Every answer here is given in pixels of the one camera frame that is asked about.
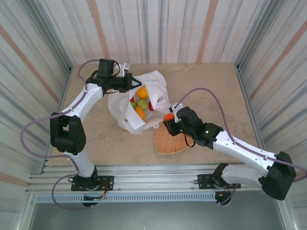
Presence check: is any thin black right gripper cable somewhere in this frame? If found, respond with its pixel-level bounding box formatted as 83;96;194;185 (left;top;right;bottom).
183;133;197;148

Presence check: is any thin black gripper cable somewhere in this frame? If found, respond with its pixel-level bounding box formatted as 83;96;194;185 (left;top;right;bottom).
183;133;197;148
104;88;122;96

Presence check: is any aluminium frame rail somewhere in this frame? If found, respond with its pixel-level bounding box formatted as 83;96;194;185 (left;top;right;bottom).
26;164;264;194

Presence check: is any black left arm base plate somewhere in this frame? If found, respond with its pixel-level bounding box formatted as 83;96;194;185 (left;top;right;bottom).
71;175;115;192

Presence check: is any white slotted cable duct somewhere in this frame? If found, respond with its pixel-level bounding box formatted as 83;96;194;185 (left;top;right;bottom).
35;193;216;204

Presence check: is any round orange speckled fruit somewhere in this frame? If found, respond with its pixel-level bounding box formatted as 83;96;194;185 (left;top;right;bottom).
136;86;149;99

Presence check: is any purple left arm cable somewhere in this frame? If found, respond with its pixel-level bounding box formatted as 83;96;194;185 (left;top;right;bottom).
20;58;106;211

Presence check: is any woven bamboo basket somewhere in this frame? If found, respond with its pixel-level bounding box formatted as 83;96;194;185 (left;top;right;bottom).
153;124;195;154

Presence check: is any white plastic bag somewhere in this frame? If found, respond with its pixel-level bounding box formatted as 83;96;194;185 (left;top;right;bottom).
107;69;170;135

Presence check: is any aluminium side rail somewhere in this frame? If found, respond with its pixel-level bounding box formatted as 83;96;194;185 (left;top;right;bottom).
38;67;74;175
236;63;272;154

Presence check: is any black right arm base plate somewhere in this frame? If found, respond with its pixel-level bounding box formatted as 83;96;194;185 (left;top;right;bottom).
197;174;223;190

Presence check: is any thin black left gripper cable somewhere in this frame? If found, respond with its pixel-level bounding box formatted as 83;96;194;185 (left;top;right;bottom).
104;88;122;96

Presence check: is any round green apple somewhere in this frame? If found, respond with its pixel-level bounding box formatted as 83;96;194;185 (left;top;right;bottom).
136;98;148;111

